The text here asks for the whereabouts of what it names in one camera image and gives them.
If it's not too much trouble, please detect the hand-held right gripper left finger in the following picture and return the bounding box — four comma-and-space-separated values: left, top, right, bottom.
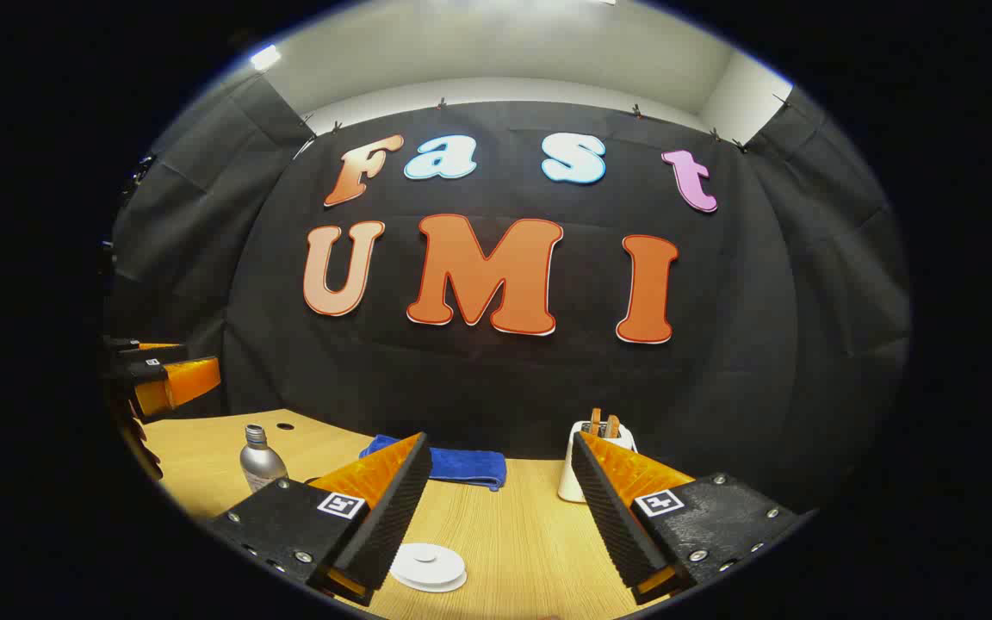
208, 432, 433, 607

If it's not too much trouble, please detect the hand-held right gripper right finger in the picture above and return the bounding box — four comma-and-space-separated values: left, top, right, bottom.
571, 431, 815, 605

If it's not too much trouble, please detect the white teacup lid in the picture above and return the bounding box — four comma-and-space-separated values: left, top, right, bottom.
391, 542, 467, 585

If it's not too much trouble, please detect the silver water bottle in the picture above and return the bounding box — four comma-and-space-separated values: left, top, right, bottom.
239, 424, 289, 493

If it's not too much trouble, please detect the cream toaster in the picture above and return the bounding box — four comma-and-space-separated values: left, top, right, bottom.
557, 420, 637, 504

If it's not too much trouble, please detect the white saucer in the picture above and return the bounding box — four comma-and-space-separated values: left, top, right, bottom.
391, 567, 468, 594

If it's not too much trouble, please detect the blue towel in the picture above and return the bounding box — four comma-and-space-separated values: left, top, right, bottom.
359, 434, 508, 493

